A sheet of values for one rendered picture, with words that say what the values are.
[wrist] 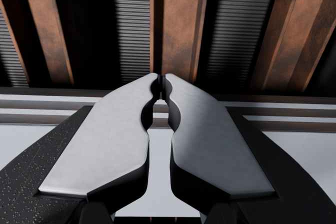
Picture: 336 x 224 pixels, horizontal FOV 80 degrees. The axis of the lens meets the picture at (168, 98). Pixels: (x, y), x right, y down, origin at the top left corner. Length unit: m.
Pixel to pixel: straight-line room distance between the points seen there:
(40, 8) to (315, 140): 0.43
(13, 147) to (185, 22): 0.30
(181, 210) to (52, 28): 0.36
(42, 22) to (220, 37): 0.37
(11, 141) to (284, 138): 0.31
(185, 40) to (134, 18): 0.17
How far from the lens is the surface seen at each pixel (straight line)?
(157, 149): 0.24
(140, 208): 0.35
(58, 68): 0.44
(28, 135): 0.27
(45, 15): 0.41
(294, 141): 0.28
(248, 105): 0.27
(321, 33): 0.42
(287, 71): 0.46
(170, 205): 0.34
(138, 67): 0.54
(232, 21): 0.52
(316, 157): 0.31
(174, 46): 0.37
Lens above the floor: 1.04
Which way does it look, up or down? 58 degrees down
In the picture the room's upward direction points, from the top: 178 degrees clockwise
